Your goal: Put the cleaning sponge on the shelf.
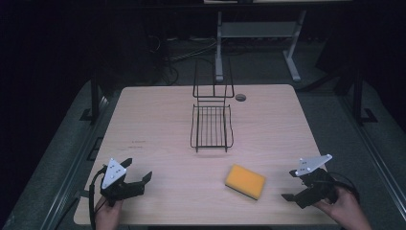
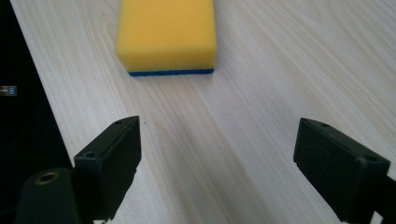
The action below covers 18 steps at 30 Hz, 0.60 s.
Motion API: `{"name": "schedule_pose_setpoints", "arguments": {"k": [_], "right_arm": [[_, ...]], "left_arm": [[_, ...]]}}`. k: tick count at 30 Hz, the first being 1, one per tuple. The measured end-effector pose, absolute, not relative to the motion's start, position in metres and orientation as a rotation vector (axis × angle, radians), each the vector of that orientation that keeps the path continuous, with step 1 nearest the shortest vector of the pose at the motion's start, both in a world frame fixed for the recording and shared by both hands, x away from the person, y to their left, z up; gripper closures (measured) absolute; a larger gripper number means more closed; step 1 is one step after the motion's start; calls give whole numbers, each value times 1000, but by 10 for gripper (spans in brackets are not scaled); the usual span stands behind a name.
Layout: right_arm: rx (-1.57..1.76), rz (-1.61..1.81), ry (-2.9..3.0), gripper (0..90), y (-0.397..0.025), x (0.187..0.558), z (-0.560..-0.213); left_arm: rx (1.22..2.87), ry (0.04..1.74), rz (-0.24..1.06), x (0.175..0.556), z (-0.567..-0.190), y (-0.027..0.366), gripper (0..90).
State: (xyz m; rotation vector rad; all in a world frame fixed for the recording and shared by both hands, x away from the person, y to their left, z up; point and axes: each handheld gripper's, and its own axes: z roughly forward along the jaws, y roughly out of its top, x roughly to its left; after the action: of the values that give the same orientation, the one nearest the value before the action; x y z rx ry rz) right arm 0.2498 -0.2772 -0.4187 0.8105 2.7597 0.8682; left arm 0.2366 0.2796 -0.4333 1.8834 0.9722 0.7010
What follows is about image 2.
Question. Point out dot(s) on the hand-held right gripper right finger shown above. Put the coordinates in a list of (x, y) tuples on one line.
[(337, 169)]

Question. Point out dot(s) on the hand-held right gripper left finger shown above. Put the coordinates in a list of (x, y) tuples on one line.
[(107, 169)]

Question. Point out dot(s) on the yellow sponge with blue base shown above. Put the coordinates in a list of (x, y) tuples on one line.
[(166, 35)]

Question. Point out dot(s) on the small grey labelled device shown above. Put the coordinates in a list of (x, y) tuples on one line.
[(8, 90)]

